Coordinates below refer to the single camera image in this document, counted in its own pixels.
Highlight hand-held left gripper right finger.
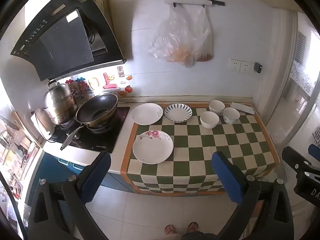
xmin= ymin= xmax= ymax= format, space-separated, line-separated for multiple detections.
xmin=211 ymin=151 xmax=294 ymax=240

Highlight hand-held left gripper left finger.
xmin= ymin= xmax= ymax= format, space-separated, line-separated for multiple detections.
xmin=27 ymin=151 xmax=112 ymax=240

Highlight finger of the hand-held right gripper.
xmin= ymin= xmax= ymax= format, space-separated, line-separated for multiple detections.
xmin=282 ymin=146 xmax=313 ymax=174
xmin=308 ymin=144 xmax=320 ymax=158

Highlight white bowl floral print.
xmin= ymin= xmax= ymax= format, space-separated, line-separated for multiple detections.
xmin=223 ymin=107 xmax=240 ymax=125

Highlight white bowl dark rim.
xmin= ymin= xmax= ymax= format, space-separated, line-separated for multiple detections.
xmin=200 ymin=111 xmax=220 ymax=129
xmin=209 ymin=100 xmax=225 ymax=116

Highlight black glass gas stove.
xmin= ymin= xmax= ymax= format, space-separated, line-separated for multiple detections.
xmin=47 ymin=106 xmax=130 ymax=153

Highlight green white checkered tablecloth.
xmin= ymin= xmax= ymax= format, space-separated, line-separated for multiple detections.
xmin=120 ymin=102 xmax=280 ymax=197

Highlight blue kitchen cabinet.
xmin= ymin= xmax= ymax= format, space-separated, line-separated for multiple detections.
xmin=31 ymin=152 xmax=140 ymax=230

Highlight white plate pink floral print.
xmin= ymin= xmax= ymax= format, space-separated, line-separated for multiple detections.
xmin=132 ymin=130 xmax=174 ymax=165

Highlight person's clothing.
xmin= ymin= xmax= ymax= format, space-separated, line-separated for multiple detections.
xmin=156 ymin=231 xmax=218 ymax=240

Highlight folded white paper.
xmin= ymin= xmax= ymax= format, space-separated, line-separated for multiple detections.
xmin=230 ymin=102 xmax=255 ymax=114

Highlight white electric appliance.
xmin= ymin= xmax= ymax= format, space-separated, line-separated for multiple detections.
xmin=30 ymin=108 xmax=56 ymax=141

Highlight window with patterned glass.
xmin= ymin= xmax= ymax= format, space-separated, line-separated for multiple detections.
xmin=279 ymin=12 xmax=320 ymax=140

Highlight plain white plate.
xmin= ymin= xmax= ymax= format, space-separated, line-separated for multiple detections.
xmin=131 ymin=103 xmax=163 ymax=125

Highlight white plate black striped rim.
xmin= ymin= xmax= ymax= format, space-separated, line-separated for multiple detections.
xmin=164 ymin=103 xmax=193 ymax=123

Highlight stainless steel steamer pot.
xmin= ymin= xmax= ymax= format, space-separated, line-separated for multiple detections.
xmin=41 ymin=79 xmax=78 ymax=125

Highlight cluttered side shelf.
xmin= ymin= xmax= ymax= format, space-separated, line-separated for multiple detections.
xmin=0 ymin=115 xmax=39 ymax=205

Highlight clear plastic bag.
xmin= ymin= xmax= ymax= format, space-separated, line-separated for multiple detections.
xmin=148 ymin=5 xmax=212 ymax=68
xmin=195 ymin=7 xmax=214 ymax=62

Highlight black range hood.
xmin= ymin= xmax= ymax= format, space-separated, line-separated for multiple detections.
xmin=10 ymin=0 xmax=127 ymax=82

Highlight dark wok with handle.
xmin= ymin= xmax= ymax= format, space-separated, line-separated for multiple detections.
xmin=60 ymin=93 xmax=118 ymax=151

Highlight colourful puzzle wall stickers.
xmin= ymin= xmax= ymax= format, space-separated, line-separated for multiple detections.
xmin=65 ymin=77 xmax=91 ymax=91

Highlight pink letter wall sticker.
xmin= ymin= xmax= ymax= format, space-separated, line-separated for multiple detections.
xmin=103 ymin=72 xmax=118 ymax=89

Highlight white wall socket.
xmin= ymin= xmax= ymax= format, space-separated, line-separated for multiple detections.
xmin=230 ymin=59 xmax=242 ymax=72
xmin=240 ymin=61 xmax=252 ymax=74

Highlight beige wall box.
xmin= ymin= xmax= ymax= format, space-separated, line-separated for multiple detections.
xmin=89 ymin=0 xmax=111 ymax=28

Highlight white wall hook rail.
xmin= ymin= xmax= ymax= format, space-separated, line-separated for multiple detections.
xmin=164 ymin=0 xmax=225 ymax=8

